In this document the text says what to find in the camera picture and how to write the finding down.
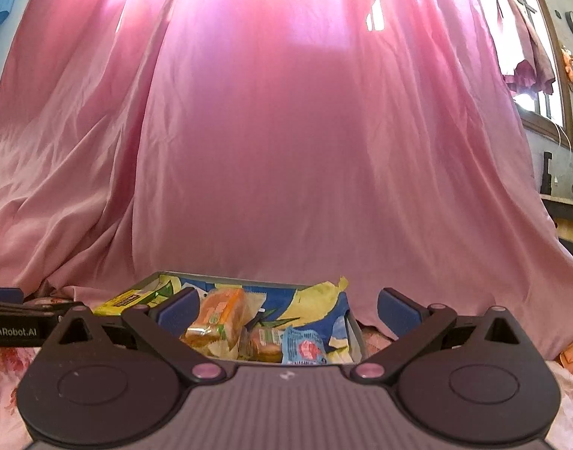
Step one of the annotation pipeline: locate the wooden side shelf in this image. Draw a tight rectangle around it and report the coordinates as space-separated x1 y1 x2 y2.
538 151 573 266

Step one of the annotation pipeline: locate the brown round cake packet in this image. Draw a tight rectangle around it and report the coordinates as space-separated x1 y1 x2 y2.
239 326 283 364

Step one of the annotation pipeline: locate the blue cartoon snack packet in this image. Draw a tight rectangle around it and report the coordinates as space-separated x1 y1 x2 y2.
281 327 327 366

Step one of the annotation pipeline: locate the wooden framed window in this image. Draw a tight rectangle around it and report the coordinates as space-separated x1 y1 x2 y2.
510 0 573 150

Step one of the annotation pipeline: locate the grey cardboard snack box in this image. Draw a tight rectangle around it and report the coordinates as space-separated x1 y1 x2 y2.
92 270 367 366

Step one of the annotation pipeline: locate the pink satin sheet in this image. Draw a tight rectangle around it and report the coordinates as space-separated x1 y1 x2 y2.
0 0 573 359

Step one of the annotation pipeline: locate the orange bread packet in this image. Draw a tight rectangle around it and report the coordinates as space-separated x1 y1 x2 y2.
180 288 248 350

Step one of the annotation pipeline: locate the yellow snack bar packet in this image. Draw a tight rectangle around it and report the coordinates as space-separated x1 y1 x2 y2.
94 285 173 316

